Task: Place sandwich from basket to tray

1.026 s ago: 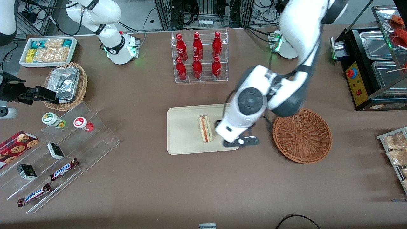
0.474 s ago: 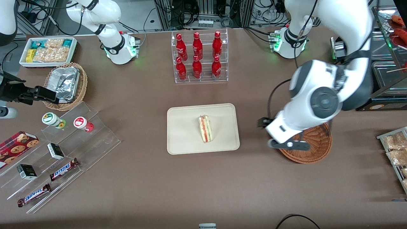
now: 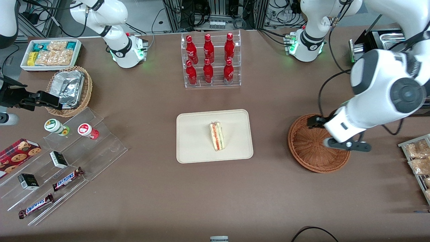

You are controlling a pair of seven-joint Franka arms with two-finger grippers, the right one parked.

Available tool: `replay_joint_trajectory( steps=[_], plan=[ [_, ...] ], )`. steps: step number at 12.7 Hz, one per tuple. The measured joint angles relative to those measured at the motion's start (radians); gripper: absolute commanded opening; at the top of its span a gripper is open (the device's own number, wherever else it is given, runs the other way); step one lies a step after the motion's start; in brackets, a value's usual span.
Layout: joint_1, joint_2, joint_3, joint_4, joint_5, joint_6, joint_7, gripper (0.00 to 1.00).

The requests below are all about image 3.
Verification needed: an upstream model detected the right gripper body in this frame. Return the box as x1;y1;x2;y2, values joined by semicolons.
0;77;29;109

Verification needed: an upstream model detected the triangular sandwich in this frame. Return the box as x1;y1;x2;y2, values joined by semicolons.
209;122;226;152

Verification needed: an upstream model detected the brown wicker basket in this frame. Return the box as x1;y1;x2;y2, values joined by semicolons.
288;113;351;174

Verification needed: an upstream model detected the light tan wicker basket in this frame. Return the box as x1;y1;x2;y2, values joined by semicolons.
46;66;93;118

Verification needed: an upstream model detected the beige plastic tray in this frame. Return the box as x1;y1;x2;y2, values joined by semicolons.
176;109;254;164

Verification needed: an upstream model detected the aluminium foil container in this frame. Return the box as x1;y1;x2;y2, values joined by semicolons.
50;71;85;109

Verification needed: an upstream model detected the green lid yogurt cup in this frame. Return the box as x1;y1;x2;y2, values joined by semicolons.
44;119;70;136

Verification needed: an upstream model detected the white plastic bin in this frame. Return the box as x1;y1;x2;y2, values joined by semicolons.
20;39;82;73

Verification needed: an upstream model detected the clear bag of crackers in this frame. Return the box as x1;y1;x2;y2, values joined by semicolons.
35;49;74;66
46;41;68;52

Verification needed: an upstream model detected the red lid yogurt cup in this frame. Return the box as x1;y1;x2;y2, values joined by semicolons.
78;123;99;140

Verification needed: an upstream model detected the red plaid cookie box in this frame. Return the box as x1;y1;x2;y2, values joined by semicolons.
0;138;42;178

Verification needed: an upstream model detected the small black carton box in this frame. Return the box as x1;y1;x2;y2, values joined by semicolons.
17;173;40;191
49;151;69;169

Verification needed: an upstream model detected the clear acrylic stepped display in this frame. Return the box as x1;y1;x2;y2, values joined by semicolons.
0;107;128;226

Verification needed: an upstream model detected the Snickers chocolate bar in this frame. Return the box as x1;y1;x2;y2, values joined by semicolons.
18;193;55;219
52;167;84;192

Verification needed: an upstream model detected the black countertop machine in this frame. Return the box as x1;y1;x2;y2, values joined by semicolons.
349;29;430;116

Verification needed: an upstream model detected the red cola bottle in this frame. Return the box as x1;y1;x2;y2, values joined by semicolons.
203;58;214;84
185;35;199;64
185;60;198;86
203;34;215;64
224;33;235;63
223;58;234;84

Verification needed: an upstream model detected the clear acrylic bottle rack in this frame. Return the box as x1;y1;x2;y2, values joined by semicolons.
180;30;242;88

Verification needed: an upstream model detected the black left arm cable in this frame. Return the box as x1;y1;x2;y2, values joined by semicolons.
317;69;352;118

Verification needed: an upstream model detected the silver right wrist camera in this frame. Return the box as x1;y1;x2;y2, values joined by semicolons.
0;114;19;126

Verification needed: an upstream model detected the grey wire rack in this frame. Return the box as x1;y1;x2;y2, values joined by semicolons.
398;133;430;206

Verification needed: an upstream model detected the black cable loop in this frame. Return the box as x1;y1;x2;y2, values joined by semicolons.
291;226;340;242

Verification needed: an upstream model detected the aluminium frame structure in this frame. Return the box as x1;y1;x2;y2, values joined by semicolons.
162;0;279;33

